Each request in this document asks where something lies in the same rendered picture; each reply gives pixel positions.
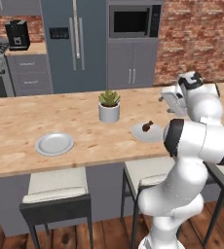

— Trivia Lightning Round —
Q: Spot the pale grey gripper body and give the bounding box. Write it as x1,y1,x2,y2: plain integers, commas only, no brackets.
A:
161,85,189,117

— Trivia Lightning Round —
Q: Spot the grey drawer cabinet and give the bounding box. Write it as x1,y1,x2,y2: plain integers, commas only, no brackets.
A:
5,53,55,97

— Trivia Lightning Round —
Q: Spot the grey wall cupboard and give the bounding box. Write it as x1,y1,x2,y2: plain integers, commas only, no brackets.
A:
0,0,42,17

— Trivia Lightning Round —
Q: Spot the grey counter island base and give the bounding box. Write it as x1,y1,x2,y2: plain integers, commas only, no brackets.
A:
0,160,224,238

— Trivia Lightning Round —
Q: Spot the grey fridge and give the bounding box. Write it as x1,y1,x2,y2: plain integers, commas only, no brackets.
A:
40,0,109,95

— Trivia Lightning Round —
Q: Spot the green plant in white pot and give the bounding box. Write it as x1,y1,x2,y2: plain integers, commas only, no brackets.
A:
97,89,122,125

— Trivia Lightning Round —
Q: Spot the brown chicken drumstick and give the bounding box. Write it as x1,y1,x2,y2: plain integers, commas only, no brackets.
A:
141,120,155,133

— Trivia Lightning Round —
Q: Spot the grey cupboard with two doors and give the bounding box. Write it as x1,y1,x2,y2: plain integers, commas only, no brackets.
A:
106,38,160,90

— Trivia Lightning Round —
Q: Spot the black coffee machine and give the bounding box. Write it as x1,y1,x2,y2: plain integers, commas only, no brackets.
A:
4,18,31,52

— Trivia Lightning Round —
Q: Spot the grey round plate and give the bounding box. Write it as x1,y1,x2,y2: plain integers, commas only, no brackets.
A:
130,121,167,144
34,131,75,158

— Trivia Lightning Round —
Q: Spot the grey microwave oven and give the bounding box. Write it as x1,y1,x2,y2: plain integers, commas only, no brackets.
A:
108,4,163,40

